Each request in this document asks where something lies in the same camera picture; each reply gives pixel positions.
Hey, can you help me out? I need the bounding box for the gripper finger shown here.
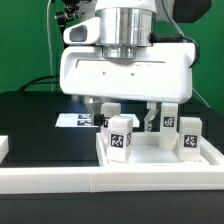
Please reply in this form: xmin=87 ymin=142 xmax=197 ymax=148
xmin=84 ymin=96 xmax=104 ymax=127
xmin=144 ymin=102 xmax=158 ymax=132

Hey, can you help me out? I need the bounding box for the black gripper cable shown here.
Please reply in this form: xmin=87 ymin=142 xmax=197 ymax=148
xmin=149 ymin=0 xmax=201 ymax=69

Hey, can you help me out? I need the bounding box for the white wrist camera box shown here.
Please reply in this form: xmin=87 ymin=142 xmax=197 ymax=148
xmin=63 ymin=17 xmax=101 ymax=45

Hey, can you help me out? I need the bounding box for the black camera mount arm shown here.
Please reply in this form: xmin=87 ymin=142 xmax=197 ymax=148
xmin=54 ymin=0 xmax=98 ymax=29

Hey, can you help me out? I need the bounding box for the white U-shaped fence wall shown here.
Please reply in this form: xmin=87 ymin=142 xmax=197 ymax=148
xmin=0 ymin=139 xmax=224 ymax=194

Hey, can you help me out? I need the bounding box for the white sheet with fiducial markers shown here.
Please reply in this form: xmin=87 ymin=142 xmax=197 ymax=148
xmin=54 ymin=113 xmax=141 ymax=129

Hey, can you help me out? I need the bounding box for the grey cable on backdrop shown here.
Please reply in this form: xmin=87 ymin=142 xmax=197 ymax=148
xmin=46 ymin=0 xmax=56 ymax=92

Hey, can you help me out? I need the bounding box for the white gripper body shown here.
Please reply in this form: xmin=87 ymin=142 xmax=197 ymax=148
xmin=60 ymin=43 xmax=195 ymax=103

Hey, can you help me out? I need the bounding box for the white square tabletop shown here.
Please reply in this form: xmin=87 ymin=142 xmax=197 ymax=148
xmin=96 ymin=132 xmax=209 ymax=167

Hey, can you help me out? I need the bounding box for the black cable on table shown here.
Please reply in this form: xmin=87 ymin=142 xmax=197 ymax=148
xmin=17 ymin=74 xmax=62 ymax=92

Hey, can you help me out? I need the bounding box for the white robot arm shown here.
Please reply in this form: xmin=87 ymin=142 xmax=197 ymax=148
xmin=60 ymin=0 xmax=213 ymax=130

